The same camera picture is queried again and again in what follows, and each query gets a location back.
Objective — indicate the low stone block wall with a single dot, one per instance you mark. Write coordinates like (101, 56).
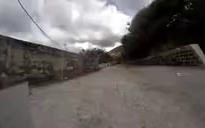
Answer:
(180, 56)

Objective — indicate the bush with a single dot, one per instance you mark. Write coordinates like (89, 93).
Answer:
(94, 57)

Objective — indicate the long weathered stone wall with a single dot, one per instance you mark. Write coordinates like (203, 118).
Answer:
(26, 60)

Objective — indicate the large dark tree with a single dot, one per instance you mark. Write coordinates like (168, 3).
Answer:
(163, 26)

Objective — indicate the grey concrete road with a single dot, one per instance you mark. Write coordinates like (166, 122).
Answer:
(123, 96)

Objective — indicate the building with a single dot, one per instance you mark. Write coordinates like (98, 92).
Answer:
(116, 52)

